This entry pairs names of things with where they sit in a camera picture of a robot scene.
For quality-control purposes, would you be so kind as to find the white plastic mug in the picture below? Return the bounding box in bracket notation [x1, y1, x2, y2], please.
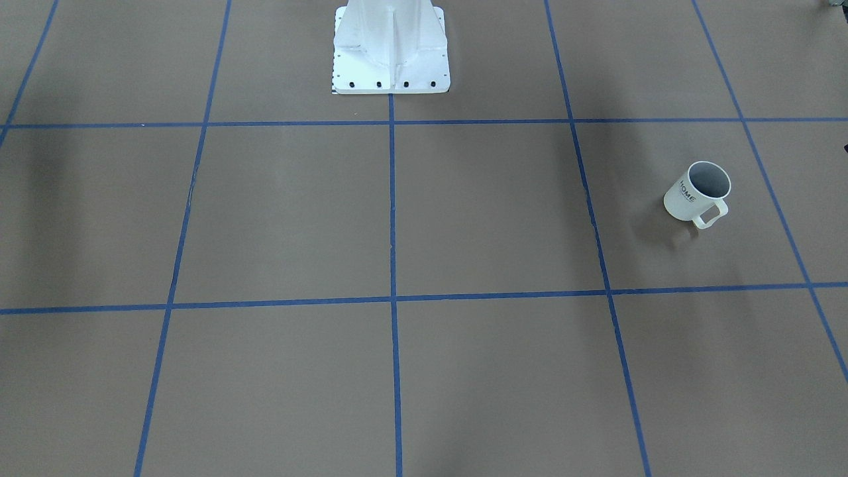
[663, 161, 732, 230]

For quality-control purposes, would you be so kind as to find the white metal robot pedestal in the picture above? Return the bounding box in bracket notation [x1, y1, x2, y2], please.
[331, 1, 451, 95]

